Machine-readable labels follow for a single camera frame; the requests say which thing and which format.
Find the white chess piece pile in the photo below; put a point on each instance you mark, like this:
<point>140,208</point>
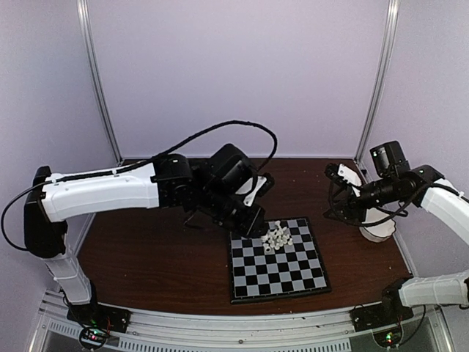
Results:
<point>276,238</point>

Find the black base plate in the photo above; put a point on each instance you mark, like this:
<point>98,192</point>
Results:
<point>100,316</point>
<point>376,316</point>

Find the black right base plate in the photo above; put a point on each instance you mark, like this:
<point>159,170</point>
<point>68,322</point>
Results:
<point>376,316</point>

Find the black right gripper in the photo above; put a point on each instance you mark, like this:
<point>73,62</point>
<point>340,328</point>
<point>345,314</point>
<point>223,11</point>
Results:
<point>346,204</point>

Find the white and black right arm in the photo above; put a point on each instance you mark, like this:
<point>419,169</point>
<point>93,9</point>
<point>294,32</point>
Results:
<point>414,194</point>

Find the white scalloped bowl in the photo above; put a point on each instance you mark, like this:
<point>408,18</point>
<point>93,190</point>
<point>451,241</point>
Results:
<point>378,233</point>

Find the aluminium frame post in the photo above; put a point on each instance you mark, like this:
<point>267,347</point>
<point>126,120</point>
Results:
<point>86,32</point>
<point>387,47</point>

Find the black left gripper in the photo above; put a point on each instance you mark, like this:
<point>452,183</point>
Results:
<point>258,218</point>

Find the black and white chessboard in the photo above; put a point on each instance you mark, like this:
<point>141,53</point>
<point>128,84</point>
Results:
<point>261,273</point>

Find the right aluminium frame post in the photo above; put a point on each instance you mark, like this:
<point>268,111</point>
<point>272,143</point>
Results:
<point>387,47</point>

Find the aluminium front rail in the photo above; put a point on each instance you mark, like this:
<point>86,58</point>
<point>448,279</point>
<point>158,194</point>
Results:
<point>330,330</point>

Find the left aluminium frame post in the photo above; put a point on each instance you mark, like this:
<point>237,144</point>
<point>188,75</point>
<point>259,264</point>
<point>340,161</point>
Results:
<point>86,32</point>

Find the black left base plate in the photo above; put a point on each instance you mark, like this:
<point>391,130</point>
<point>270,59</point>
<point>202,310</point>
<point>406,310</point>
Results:
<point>100,316</point>

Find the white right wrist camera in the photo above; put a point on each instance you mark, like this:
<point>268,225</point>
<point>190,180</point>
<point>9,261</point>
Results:
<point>341,174</point>

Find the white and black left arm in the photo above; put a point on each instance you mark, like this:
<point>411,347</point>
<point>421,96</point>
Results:
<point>223,187</point>

